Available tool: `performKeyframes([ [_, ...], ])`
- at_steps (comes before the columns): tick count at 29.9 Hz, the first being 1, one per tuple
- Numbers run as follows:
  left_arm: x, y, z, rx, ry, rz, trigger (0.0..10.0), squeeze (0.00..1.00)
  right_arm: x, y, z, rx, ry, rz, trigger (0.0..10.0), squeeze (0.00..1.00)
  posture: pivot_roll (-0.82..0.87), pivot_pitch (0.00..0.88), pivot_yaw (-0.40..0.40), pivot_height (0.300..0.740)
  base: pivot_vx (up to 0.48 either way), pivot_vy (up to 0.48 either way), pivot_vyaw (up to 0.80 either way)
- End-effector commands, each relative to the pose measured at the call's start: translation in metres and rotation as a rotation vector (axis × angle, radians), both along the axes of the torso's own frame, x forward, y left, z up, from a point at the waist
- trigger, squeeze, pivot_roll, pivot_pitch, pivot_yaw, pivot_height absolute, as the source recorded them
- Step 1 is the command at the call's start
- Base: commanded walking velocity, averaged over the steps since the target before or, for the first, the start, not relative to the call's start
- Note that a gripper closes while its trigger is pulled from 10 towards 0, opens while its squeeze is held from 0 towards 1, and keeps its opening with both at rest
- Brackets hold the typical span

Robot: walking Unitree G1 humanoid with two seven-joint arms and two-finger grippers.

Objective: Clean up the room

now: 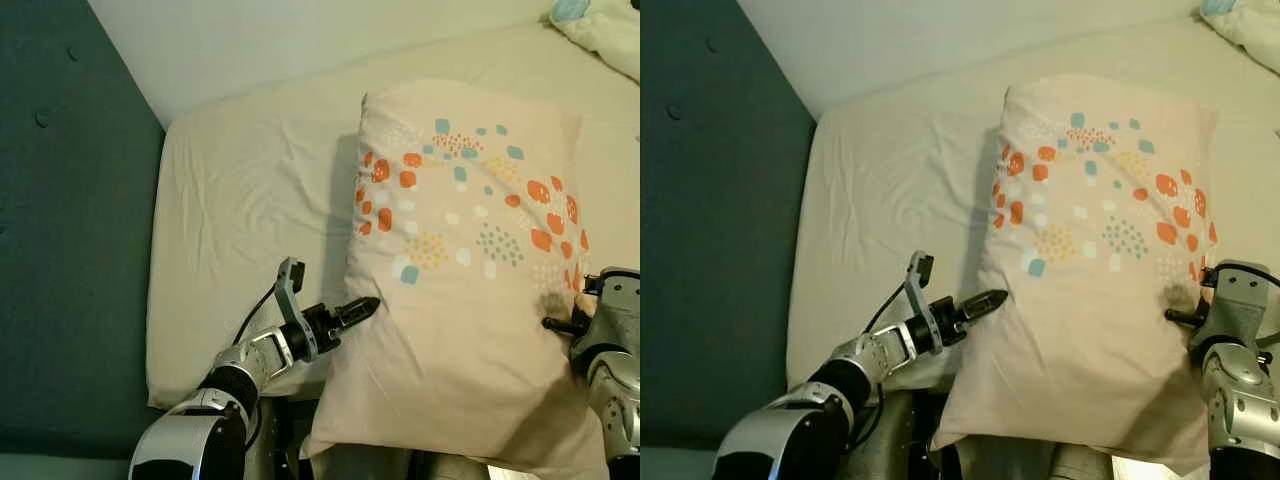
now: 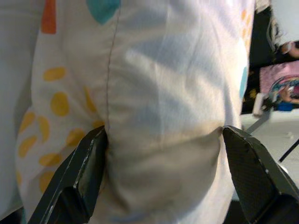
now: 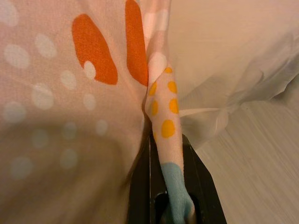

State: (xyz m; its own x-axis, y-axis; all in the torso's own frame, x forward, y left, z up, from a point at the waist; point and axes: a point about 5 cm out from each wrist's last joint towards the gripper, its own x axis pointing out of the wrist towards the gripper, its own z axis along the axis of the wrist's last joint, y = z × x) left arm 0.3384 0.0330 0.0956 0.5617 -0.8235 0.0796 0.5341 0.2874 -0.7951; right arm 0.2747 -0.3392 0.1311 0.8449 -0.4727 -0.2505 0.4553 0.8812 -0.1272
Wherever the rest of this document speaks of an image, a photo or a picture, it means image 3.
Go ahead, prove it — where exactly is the bed mattress with beige sheet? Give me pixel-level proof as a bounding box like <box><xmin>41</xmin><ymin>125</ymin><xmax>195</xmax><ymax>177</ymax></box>
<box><xmin>167</xmin><ymin>0</ymin><xmax>299</xmax><ymax>150</ymax></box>

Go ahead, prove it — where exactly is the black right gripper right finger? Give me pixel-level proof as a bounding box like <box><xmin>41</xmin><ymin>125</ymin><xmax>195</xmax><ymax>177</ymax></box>
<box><xmin>183</xmin><ymin>134</ymin><xmax>227</xmax><ymax>224</ymax></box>

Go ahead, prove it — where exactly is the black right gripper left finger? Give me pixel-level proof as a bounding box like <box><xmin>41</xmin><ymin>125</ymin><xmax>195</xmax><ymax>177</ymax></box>
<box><xmin>126</xmin><ymin>136</ymin><xmax>168</xmax><ymax>224</ymax></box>

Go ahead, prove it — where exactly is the pink pillow with orange dots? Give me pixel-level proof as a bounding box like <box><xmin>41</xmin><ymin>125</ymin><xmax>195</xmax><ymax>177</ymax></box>
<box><xmin>0</xmin><ymin>0</ymin><xmax>196</xmax><ymax>224</ymax></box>

